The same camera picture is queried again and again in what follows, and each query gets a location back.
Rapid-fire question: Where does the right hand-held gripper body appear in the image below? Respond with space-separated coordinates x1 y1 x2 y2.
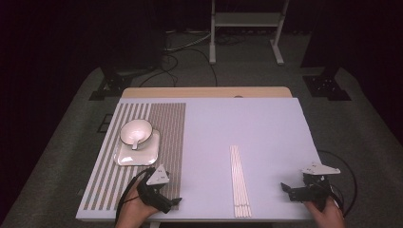
292 161 341 212

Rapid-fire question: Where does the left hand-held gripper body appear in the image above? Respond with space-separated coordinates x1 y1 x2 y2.
136 163 174 214

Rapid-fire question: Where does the white square plate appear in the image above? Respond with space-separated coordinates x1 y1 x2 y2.
112 128 161 167

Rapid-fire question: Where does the row of white chopsticks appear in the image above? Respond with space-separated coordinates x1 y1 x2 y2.
229 144 253 219

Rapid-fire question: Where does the person's right hand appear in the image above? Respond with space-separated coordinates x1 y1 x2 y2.
303 197 347 228

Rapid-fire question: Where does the person's left hand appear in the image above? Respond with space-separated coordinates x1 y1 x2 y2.
115 184 160 228

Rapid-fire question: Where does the white ceramic spoon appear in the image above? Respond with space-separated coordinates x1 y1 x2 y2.
130 131 150 151

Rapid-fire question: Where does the brown striped placemat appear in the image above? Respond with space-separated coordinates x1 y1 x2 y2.
83 102 187 212

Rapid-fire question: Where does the white bowl with dark rim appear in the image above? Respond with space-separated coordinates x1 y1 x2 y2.
119 118 154 147

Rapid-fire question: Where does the dark floor socket box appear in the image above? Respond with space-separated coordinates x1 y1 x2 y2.
96 113 114 134

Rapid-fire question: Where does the white foam table cover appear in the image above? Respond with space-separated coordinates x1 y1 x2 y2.
75 97 323 222

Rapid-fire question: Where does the black stand base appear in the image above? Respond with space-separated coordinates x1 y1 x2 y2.
302 74 352 102
88 66 150 102

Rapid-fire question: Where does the white metal stand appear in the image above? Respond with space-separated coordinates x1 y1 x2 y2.
208 0 290 67

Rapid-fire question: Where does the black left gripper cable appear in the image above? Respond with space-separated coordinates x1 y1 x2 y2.
114 167 152 224

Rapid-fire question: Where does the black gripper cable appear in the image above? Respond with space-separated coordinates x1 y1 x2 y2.
317 149 358 219
114 167 152 224

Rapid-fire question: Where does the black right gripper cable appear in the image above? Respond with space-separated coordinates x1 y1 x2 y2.
317 149 358 219

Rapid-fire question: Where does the black floor cable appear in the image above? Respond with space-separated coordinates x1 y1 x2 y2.
139 47 219 88

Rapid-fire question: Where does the white floor cable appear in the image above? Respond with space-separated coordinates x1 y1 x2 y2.
163 31 213 52

